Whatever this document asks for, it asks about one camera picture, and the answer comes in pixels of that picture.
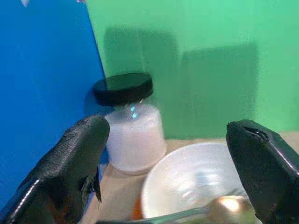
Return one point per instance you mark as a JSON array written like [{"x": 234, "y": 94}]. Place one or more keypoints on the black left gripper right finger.
[{"x": 264, "y": 163}]

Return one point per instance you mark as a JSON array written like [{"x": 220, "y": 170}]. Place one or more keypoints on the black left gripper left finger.
[{"x": 60, "y": 158}]

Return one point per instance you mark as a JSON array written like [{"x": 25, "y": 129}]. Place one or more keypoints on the gold metal spoon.
[{"x": 229, "y": 204}]

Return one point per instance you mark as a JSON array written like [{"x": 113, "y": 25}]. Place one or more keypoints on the glass jar with black lid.
[{"x": 135, "y": 144}]

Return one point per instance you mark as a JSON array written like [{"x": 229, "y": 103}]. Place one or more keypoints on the white bowl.
[{"x": 182, "y": 168}]

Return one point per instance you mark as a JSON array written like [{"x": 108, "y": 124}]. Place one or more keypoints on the blue backdrop board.
[{"x": 46, "y": 58}]

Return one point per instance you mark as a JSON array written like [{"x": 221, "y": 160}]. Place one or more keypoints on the green backdrop board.
[{"x": 210, "y": 23}]

